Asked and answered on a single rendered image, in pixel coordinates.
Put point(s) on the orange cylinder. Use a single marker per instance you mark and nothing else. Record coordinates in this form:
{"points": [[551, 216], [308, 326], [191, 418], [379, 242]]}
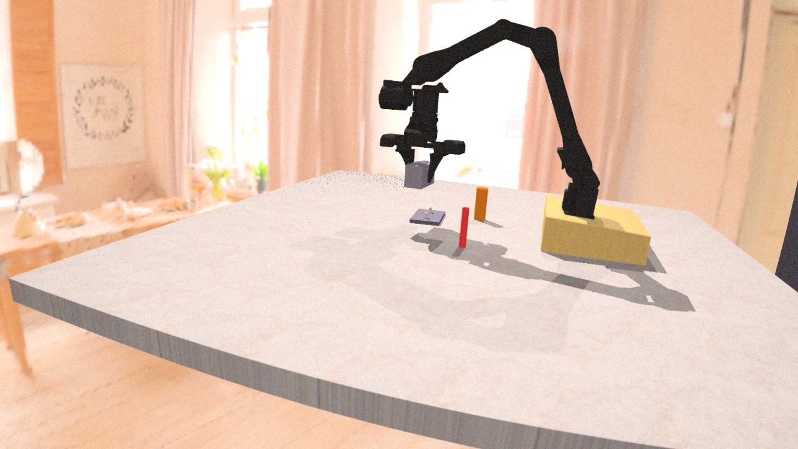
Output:
{"points": [[480, 204]]}

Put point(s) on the red peg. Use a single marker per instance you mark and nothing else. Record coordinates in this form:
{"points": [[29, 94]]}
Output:
{"points": [[464, 227]]}

